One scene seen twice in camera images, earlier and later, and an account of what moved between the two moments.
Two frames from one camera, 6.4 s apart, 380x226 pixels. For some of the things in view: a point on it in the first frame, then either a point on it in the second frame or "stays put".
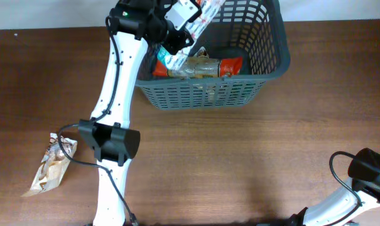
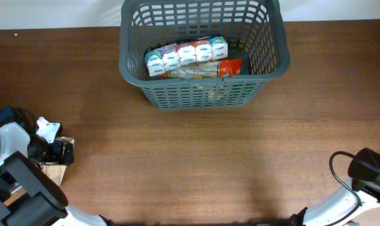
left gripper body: (174, 39) → (52, 152)
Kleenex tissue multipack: (210, 9) → (161, 59)
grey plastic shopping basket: (254, 31) stays put
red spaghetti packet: (201, 68) stays put
